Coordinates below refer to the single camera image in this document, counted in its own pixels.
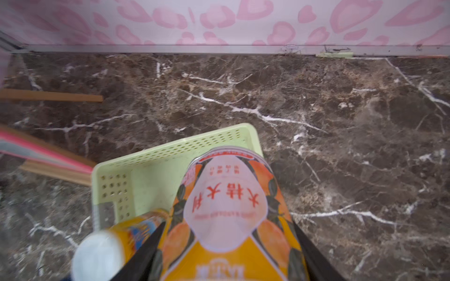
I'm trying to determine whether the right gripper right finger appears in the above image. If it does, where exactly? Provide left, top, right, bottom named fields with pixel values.
left=294, top=223, right=346, bottom=281

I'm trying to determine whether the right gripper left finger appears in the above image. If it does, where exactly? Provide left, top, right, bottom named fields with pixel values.
left=111, top=222, right=166, bottom=281

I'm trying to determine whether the yellow can white lid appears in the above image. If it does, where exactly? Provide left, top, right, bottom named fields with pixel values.
left=70, top=208, right=169, bottom=281

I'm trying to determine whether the green plastic basket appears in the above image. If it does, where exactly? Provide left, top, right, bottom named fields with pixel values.
left=91, top=123, right=263, bottom=231

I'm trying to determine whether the orange can white lid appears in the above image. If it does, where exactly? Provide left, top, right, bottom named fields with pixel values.
left=148, top=146, right=310, bottom=281

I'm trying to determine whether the wooden whiteboard stand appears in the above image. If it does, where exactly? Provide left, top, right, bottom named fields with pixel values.
left=0, top=88, right=104, bottom=187

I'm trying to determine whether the pink framed whiteboard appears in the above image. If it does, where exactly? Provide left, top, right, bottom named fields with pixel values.
left=1, top=125, right=96, bottom=173

